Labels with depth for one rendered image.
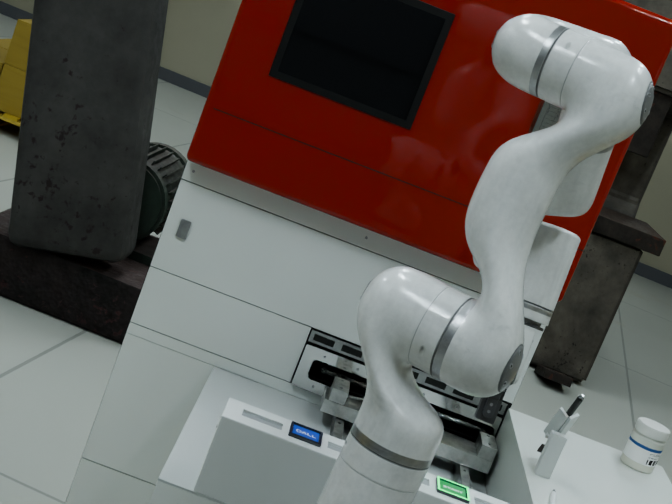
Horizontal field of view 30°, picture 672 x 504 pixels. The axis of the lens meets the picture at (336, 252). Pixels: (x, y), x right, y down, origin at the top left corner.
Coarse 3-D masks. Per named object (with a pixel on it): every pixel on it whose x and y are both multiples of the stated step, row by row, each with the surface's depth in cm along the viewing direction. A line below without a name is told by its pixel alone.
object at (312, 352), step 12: (312, 348) 262; (324, 348) 264; (300, 360) 263; (312, 360) 263; (324, 360) 263; (336, 360) 263; (348, 360) 262; (300, 372) 264; (360, 372) 263; (300, 384) 264; (312, 384) 264; (324, 384) 264; (360, 396) 265; (432, 396) 263; (444, 396) 263; (456, 408) 263; (468, 408) 263; (480, 420) 264; (456, 432) 266; (492, 432) 265
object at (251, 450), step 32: (224, 416) 202; (256, 416) 208; (224, 448) 203; (256, 448) 202; (288, 448) 202; (320, 448) 204; (224, 480) 204; (256, 480) 204; (288, 480) 203; (320, 480) 203
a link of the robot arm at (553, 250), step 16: (544, 224) 201; (544, 240) 200; (560, 240) 200; (576, 240) 201; (544, 256) 200; (560, 256) 200; (528, 272) 200; (544, 272) 200; (560, 272) 200; (528, 288) 200; (544, 288) 200; (560, 288) 202; (544, 304) 200
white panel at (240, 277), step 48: (192, 192) 258; (240, 192) 258; (192, 240) 260; (240, 240) 260; (288, 240) 259; (336, 240) 259; (384, 240) 258; (144, 288) 263; (192, 288) 262; (240, 288) 262; (288, 288) 261; (336, 288) 261; (480, 288) 259; (144, 336) 265; (192, 336) 264; (240, 336) 264; (288, 336) 263; (336, 336) 263; (288, 384) 266
